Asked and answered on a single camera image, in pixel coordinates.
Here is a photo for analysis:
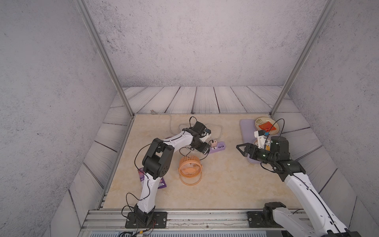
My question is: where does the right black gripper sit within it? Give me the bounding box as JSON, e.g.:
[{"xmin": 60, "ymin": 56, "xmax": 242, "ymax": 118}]
[{"xmin": 236, "ymin": 143, "xmax": 277, "ymax": 166}]

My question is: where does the pink plug adapter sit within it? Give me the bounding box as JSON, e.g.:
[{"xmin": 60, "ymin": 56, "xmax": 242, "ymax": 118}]
[{"xmin": 210, "ymin": 140, "xmax": 218, "ymax": 148}]

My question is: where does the purple power strip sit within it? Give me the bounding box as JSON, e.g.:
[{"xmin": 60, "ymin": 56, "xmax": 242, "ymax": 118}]
[{"xmin": 209, "ymin": 141, "xmax": 226, "ymax": 154}]

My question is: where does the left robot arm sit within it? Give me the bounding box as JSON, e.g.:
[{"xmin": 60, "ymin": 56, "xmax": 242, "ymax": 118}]
[{"xmin": 133, "ymin": 125, "xmax": 211, "ymax": 224}]

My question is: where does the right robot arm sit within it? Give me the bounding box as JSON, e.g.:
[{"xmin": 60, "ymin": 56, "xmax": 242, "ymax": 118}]
[{"xmin": 236, "ymin": 136, "xmax": 360, "ymax": 237}]

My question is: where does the orange desk fan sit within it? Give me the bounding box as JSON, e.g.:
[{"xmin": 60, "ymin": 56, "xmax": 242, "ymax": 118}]
[{"xmin": 178, "ymin": 156, "xmax": 203, "ymax": 186}]

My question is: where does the lavender placemat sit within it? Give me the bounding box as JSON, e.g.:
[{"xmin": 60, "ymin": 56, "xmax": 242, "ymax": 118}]
[{"xmin": 239, "ymin": 118, "xmax": 285, "ymax": 164}]

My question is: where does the red food piece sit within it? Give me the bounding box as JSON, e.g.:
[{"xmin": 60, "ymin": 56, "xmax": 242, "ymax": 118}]
[{"xmin": 258, "ymin": 121, "xmax": 277, "ymax": 132}]

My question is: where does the small patterned plate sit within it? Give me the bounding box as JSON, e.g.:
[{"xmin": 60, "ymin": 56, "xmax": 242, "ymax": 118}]
[{"xmin": 255, "ymin": 117, "xmax": 280, "ymax": 135}]

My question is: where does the purple snack packet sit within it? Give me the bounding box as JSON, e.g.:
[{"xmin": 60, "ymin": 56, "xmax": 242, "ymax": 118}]
[{"xmin": 137, "ymin": 167, "xmax": 167, "ymax": 190}]

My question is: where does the black fan cable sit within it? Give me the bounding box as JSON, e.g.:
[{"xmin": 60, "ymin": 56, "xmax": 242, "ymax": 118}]
[{"xmin": 178, "ymin": 139, "xmax": 218, "ymax": 162}]

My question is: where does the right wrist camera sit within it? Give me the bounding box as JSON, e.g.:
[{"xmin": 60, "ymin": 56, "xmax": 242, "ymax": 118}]
[{"xmin": 254, "ymin": 130, "xmax": 270, "ymax": 151}]

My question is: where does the white power strip cable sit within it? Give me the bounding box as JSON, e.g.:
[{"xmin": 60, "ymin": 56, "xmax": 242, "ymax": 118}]
[{"xmin": 150, "ymin": 110, "xmax": 224, "ymax": 140}]

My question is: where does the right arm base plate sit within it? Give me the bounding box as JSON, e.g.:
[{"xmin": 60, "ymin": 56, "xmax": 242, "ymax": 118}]
[{"xmin": 247, "ymin": 211, "xmax": 282, "ymax": 228}]

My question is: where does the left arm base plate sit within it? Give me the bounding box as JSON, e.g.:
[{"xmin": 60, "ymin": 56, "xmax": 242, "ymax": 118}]
[{"xmin": 125, "ymin": 211, "xmax": 168, "ymax": 229}]

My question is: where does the aluminium front rail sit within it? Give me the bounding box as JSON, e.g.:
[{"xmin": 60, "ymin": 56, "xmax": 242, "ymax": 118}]
[{"xmin": 78, "ymin": 208, "xmax": 341, "ymax": 237}]

